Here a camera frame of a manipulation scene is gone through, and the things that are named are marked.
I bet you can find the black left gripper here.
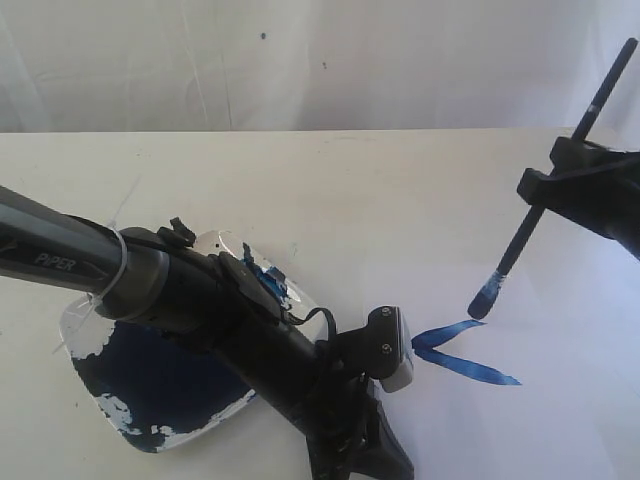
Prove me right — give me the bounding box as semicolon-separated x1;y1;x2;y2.
301;373;414;480

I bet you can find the white square paint dish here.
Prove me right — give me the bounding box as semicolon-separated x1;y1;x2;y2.
58;229;326;454

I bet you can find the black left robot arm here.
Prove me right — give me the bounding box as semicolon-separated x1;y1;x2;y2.
1;189;414;479

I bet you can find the black paintbrush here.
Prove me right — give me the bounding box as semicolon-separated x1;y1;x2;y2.
467;37;639;320

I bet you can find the white paper sheet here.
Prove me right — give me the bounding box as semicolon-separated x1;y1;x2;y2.
386;274;639;479

